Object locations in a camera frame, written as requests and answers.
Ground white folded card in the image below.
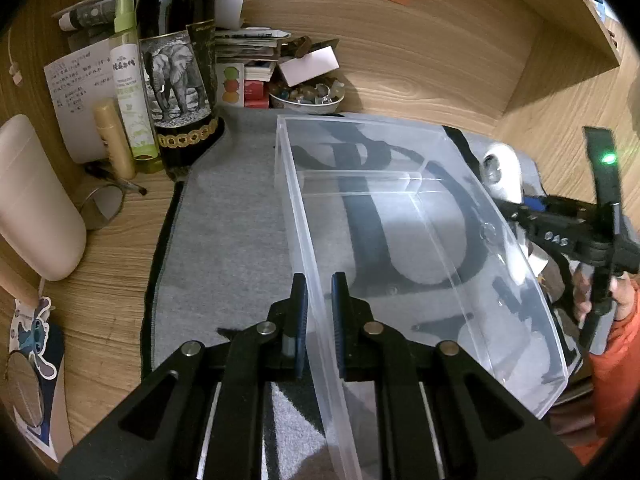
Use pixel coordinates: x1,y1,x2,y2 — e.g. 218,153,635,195
279,46,340,87

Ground fruit picture box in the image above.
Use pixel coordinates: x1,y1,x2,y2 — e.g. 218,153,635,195
216,63,245,107

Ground stack of books and papers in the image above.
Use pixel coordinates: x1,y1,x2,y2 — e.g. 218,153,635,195
215,27,291,82

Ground white handwritten note paper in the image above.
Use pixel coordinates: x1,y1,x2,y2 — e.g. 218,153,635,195
43,39,115,164

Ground clear plastic storage box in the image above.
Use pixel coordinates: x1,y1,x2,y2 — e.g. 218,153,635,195
275,115,568,479

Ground dark wine bottle elephant label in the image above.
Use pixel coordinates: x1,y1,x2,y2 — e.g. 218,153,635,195
137,0,224,181

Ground white bowl of stones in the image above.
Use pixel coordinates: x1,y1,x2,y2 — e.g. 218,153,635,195
267,78,346,115

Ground grey mat with black letters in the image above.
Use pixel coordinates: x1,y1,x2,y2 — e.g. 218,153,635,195
141,106,591,480

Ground white handheld massager device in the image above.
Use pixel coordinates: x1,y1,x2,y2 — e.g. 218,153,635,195
480,143,523,204

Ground glasses with thin frame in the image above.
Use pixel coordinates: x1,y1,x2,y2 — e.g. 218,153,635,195
79,162,148,231

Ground blue cartoon sticker card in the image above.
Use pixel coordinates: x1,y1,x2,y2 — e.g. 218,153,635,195
6,296,64,463

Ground person's right hand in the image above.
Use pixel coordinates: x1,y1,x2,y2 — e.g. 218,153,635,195
572,263,639,323

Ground green white spray bottle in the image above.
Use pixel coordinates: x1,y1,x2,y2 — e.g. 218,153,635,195
110,0,160,162

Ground beige lip balm tube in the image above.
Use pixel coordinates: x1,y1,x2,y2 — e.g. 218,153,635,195
93,98,137,180

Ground beige plastic cup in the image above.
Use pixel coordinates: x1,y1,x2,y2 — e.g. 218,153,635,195
1,114,87,282

